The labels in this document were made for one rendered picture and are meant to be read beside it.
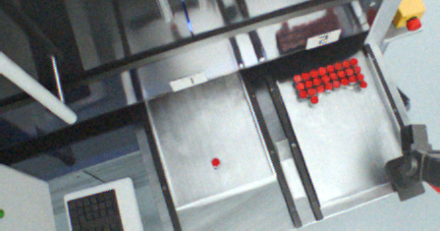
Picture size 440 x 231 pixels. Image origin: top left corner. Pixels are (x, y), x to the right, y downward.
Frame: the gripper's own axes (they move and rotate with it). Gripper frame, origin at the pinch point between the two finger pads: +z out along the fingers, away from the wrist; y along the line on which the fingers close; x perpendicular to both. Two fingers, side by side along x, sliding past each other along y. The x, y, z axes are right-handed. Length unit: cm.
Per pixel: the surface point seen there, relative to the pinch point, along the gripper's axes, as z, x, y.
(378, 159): 1.8, 1.6, 7.5
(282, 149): -1.4, 24.6, 17.3
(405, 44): 90, -57, 66
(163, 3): -59, 40, 31
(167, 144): 2, 52, 28
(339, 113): 1.7, 7.0, 22.4
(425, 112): 90, -53, 32
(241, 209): 2.0, 38.9, 6.8
